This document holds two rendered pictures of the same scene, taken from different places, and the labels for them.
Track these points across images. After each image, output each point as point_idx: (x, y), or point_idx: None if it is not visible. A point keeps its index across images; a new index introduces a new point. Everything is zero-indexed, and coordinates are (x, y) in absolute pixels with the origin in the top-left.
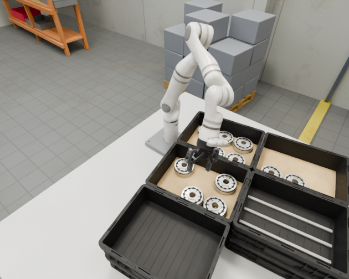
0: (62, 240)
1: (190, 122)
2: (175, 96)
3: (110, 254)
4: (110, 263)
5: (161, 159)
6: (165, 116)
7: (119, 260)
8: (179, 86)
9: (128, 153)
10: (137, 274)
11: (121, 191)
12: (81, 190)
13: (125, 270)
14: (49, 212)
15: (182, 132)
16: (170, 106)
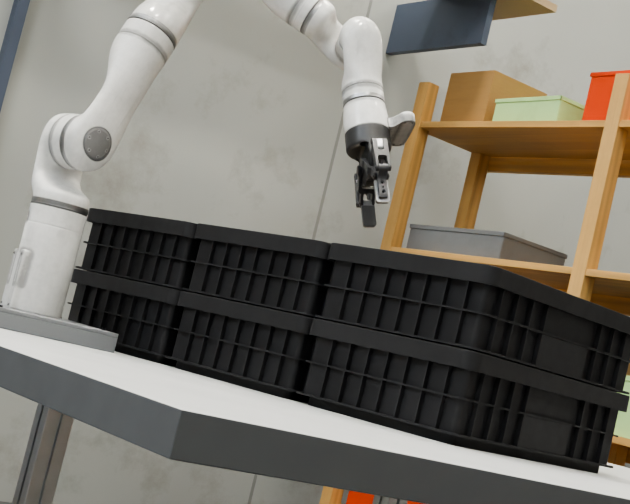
0: (323, 421)
1: (131, 213)
2: (135, 102)
3: (520, 286)
4: (453, 433)
5: (253, 231)
6: (65, 190)
7: (537, 293)
8: (155, 67)
9: None
10: (550, 346)
11: (179, 376)
12: (105, 365)
13: (524, 366)
14: (169, 387)
15: (164, 218)
16: (114, 136)
